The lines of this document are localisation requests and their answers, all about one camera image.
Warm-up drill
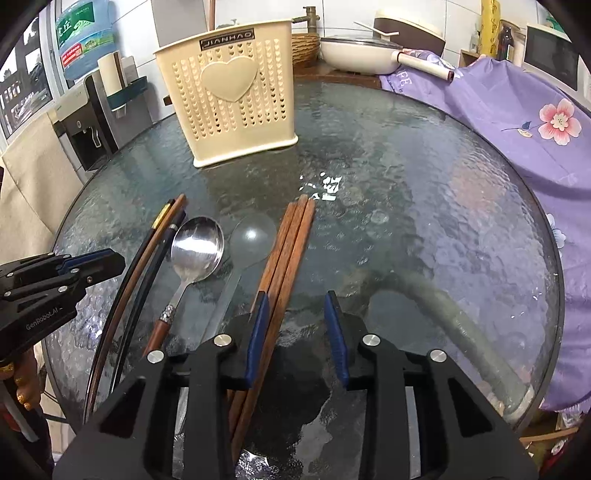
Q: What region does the window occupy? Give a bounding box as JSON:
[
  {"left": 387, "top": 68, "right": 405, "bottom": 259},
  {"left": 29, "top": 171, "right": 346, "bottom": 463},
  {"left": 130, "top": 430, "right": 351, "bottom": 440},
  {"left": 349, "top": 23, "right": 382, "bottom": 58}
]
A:
[{"left": 0, "top": 18, "right": 54, "bottom": 139}]

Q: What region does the cream plastic utensil holder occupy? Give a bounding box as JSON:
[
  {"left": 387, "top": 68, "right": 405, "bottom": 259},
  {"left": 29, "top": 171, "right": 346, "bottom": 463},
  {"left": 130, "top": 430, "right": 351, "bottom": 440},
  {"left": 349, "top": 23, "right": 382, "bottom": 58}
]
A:
[{"left": 153, "top": 18, "right": 300, "bottom": 168}]

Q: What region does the cream pan glass lid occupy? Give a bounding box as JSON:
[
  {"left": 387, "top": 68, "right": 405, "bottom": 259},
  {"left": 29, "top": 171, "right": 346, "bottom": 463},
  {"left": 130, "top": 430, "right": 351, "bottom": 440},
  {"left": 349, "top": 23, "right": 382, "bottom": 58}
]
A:
[{"left": 320, "top": 34, "right": 455, "bottom": 83}]

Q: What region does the cream brown rice cooker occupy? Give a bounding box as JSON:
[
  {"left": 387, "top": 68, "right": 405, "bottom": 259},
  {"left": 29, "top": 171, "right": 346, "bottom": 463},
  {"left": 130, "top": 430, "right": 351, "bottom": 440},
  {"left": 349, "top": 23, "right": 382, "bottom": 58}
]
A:
[{"left": 373, "top": 9, "right": 446, "bottom": 58}]

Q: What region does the clear plastic spoon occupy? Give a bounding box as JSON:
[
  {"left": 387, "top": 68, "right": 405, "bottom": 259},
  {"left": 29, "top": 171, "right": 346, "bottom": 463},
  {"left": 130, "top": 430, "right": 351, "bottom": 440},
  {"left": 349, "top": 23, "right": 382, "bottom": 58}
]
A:
[{"left": 201, "top": 213, "right": 278, "bottom": 344}]

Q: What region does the blue water bottle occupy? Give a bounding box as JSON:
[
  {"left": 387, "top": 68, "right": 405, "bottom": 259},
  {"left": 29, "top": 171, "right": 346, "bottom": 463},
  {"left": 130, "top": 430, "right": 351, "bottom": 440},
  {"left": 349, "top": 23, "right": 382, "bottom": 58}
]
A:
[{"left": 55, "top": 0, "right": 114, "bottom": 81}]

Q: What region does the metal spoon wooden handle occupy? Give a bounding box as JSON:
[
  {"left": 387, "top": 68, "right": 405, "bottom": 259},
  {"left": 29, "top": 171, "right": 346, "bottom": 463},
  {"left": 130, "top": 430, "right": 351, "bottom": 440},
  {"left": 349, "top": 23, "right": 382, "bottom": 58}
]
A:
[{"left": 142, "top": 216, "right": 225, "bottom": 358}]

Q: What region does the yellow roll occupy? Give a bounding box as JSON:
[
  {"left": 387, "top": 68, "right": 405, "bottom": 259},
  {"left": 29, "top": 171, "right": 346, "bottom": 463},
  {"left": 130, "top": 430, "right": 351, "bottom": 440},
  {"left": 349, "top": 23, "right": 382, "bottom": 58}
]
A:
[{"left": 480, "top": 0, "right": 502, "bottom": 58}]

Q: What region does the purple floral cloth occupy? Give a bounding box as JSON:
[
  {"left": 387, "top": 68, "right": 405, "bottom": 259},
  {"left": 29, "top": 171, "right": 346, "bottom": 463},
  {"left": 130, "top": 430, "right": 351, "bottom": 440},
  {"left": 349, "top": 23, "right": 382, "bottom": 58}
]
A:
[{"left": 379, "top": 48, "right": 591, "bottom": 414}]

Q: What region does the wooden board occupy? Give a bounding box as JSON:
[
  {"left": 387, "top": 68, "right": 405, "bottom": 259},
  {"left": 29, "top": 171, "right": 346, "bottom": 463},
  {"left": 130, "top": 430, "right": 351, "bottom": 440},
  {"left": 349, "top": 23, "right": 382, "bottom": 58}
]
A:
[{"left": 293, "top": 60, "right": 382, "bottom": 88}]

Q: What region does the white microwave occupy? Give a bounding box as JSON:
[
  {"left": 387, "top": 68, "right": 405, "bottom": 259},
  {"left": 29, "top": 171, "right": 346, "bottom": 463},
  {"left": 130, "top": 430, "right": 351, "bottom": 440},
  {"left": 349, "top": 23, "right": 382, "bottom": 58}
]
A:
[{"left": 522, "top": 24, "right": 583, "bottom": 92}]

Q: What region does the water dispenser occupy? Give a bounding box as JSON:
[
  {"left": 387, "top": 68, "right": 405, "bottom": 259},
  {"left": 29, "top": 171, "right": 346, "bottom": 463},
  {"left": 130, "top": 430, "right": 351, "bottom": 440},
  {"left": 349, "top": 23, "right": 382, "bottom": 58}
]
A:
[{"left": 53, "top": 76, "right": 153, "bottom": 171}]

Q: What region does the beige cloth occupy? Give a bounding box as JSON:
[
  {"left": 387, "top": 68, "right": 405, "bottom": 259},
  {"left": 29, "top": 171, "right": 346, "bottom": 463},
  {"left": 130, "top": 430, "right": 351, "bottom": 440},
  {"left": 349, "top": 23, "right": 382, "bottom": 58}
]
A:
[{"left": 0, "top": 113, "right": 88, "bottom": 278}]

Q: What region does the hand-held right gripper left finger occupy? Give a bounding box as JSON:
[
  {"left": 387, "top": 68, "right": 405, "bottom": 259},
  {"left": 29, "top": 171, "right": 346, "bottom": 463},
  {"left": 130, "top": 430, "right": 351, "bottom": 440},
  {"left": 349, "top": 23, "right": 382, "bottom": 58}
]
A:
[{"left": 53, "top": 292, "right": 271, "bottom": 480}]

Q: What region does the black chopstick silver band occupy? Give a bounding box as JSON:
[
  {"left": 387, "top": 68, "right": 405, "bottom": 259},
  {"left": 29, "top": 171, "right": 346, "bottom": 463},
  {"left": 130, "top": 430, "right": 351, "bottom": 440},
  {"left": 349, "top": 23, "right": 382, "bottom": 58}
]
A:
[{"left": 117, "top": 211, "right": 188, "bottom": 384}]

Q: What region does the teal wall holder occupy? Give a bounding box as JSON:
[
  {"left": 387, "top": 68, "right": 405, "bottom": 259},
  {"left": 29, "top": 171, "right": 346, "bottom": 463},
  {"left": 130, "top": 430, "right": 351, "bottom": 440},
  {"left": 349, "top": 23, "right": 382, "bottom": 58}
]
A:
[{"left": 104, "top": 76, "right": 151, "bottom": 118}]

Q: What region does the woven basket sink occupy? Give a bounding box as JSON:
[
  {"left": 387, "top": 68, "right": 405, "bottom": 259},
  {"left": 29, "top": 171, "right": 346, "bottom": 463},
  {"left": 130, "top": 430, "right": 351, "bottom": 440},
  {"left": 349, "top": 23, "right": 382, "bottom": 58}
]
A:
[{"left": 292, "top": 33, "right": 321, "bottom": 70}]

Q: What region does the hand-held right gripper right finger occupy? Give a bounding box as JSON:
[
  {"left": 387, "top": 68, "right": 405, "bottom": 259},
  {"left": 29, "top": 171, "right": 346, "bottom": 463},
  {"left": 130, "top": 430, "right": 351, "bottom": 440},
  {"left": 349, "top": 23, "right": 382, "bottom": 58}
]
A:
[{"left": 323, "top": 291, "right": 539, "bottom": 480}]

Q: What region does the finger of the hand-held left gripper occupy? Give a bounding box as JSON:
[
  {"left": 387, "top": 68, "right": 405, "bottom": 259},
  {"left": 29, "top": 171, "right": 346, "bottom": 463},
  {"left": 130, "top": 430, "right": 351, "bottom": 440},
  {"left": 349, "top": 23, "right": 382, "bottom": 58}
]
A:
[
  {"left": 58, "top": 248, "right": 116, "bottom": 271},
  {"left": 69, "top": 253, "right": 126, "bottom": 296}
]

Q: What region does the brown bottle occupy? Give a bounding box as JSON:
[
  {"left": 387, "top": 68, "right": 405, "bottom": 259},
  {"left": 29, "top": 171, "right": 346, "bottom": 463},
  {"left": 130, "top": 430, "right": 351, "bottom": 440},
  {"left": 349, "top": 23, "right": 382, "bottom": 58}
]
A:
[{"left": 499, "top": 25, "right": 515, "bottom": 61}]

